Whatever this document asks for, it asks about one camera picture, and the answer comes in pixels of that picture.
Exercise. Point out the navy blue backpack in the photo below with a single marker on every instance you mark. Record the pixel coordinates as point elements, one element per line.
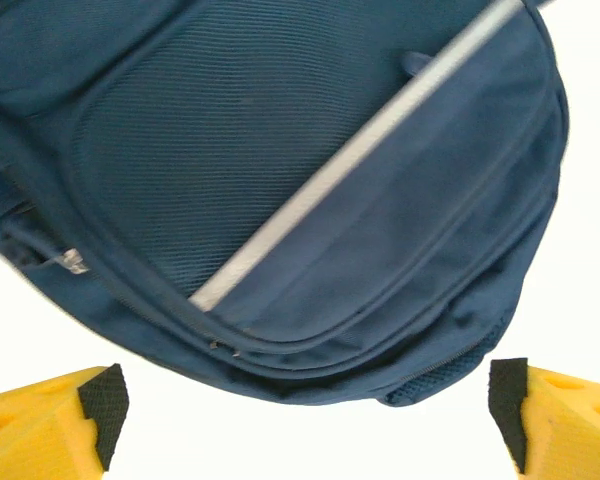
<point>280,150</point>

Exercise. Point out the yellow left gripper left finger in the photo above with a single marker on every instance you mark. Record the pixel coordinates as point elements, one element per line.
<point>40,430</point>

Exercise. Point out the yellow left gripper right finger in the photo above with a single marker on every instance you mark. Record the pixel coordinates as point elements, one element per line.
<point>565,430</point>

